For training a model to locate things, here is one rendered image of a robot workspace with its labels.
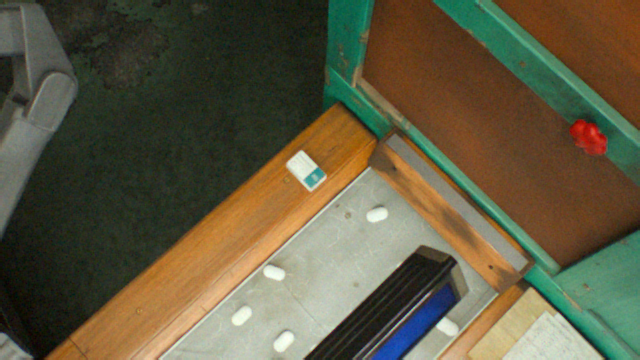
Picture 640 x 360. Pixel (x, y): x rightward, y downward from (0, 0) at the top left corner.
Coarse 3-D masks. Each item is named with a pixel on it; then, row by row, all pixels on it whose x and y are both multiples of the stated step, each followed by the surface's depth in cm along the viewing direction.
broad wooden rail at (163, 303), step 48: (288, 144) 121; (336, 144) 121; (240, 192) 118; (288, 192) 118; (336, 192) 121; (192, 240) 115; (240, 240) 115; (288, 240) 118; (144, 288) 113; (192, 288) 113; (96, 336) 110; (144, 336) 110
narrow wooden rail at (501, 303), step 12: (516, 288) 114; (492, 300) 116; (504, 300) 114; (516, 300) 114; (492, 312) 113; (504, 312) 113; (480, 324) 112; (492, 324) 112; (468, 336) 112; (480, 336) 112; (456, 348) 111; (468, 348) 111
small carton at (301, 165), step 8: (304, 152) 118; (296, 160) 118; (304, 160) 118; (312, 160) 118; (288, 168) 119; (296, 168) 117; (304, 168) 117; (312, 168) 117; (320, 168) 118; (296, 176) 118; (304, 176) 117; (312, 176) 117; (320, 176) 117; (304, 184) 118; (312, 184) 117
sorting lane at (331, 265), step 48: (384, 192) 121; (336, 240) 118; (384, 240) 119; (432, 240) 119; (240, 288) 116; (288, 288) 116; (336, 288) 116; (480, 288) 117; (192, 336) 113; (240, 336) 113; (432, 336) 114
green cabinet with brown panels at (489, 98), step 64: (384, 0) 90; (448, 0) 76; (512, 0) 70; (576, 0) 63; (384, 64) 103; (448, 64) 89; (512, 64) 75; (576, 64) 69; (448, 128) 102; (512, 128) 87; (512, 192) 100; (576, 192) 86; (576, 256) 98
